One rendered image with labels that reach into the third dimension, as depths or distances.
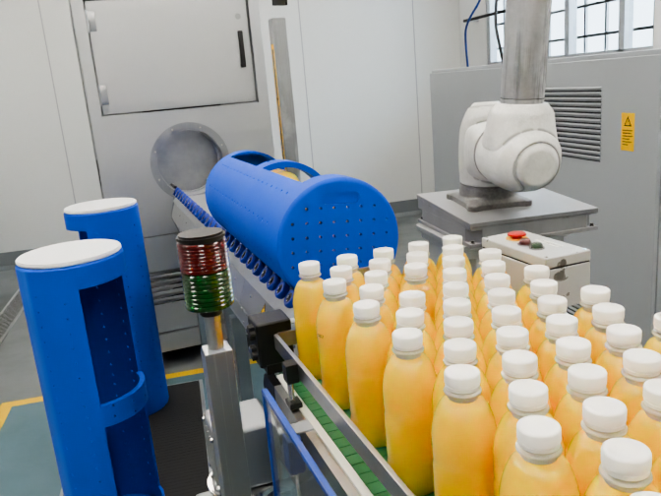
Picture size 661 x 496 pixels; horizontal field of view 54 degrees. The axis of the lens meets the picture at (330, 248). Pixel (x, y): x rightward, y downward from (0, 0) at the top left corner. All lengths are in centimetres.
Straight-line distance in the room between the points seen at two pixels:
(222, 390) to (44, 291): 102
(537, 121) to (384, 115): 524
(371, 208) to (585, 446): 86
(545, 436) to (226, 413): 46
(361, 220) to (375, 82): 534
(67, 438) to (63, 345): 28
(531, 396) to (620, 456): 12
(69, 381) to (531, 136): 134
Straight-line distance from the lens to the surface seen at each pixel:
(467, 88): 398
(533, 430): 63
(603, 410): 67
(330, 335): 106
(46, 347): 192
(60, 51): 648
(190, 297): 85
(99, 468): 203
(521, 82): 158
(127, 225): 265
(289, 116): 279
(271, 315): 127
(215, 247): 83
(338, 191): 138
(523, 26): 158
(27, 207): 662
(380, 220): 143
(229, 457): 95
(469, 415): 73
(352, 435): 91
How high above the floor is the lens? 143
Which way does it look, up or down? 14 degrees down
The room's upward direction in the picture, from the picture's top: 5 degrees counter-clockwise
